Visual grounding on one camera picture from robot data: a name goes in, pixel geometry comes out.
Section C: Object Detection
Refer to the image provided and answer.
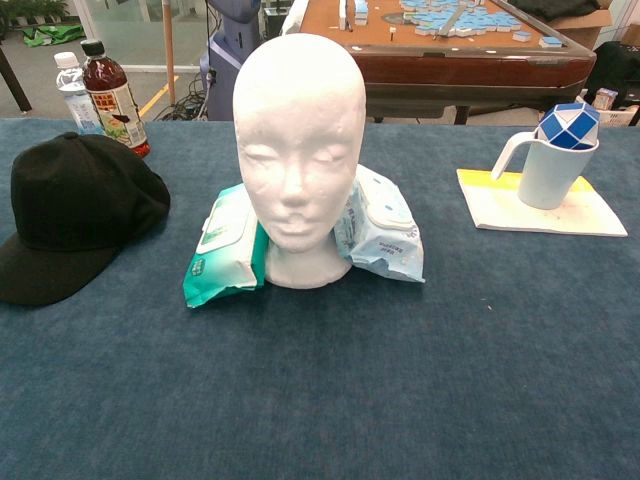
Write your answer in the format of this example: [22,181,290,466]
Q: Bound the black baseball cap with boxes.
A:
[0,131,172,307]

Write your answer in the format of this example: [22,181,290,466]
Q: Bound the blue mobile robot base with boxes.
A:
[199,0,266,122]

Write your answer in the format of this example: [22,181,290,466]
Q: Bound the white foam mannequin head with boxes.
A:
[232,32,369,290]

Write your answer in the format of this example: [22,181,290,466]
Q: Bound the dark tea bottle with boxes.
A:
[80,39,151,159]

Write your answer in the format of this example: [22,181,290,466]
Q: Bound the clear water bottle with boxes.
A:
[53,51,106,136]

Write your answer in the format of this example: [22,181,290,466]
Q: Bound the light blue wet wipes pack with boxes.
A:
[333,163,427,285]

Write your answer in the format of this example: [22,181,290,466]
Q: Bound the green wet wipes pack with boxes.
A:
[182,182,271,310]

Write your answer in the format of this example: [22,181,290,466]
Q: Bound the blue felt table cover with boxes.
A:
[0,117,640,480]

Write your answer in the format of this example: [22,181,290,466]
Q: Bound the white yellow square mat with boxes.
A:
[456,168,629,238]

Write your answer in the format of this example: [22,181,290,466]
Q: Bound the brown mahjong table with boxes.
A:
[298,0,598,126]

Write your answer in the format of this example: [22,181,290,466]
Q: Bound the wooden pole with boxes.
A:
[162,0,177,106]

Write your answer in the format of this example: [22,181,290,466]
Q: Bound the heap of blue mahjong tiles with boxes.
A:
[399,0,532,39]

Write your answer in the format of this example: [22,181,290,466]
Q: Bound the blue white snake puzzle ball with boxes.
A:
[537,102,601,151]

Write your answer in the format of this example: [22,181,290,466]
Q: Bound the white plastic basket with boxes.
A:
[574,94,640,129]

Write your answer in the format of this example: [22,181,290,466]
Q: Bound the black cloth bundle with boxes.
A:
[507,0,601,22]

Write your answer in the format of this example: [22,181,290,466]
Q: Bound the brown cardboard box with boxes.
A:
[547,7,614,51]

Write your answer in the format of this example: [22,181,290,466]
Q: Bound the green fabric bag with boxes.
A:
[22,23,86,49]

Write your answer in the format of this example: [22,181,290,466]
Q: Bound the black table leg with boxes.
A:
[0,44,32,112]

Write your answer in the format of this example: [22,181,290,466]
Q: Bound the tangled floor cables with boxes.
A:
[154,74,209,122]

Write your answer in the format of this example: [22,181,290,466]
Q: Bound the light blue handled mug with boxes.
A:
[490,130,600,211]

